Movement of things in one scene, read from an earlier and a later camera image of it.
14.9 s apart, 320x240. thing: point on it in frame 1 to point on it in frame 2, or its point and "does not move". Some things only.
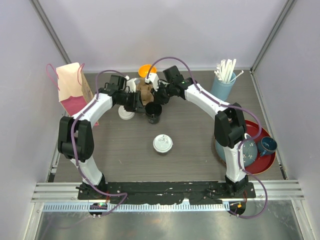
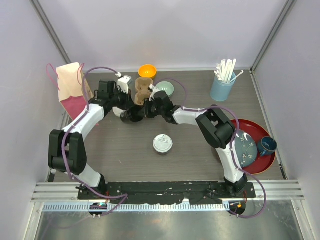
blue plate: (249, 149) does not move
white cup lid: (162, 143) does not move
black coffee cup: (163, 154) does not move
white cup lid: (124, 114) to (117, 111)
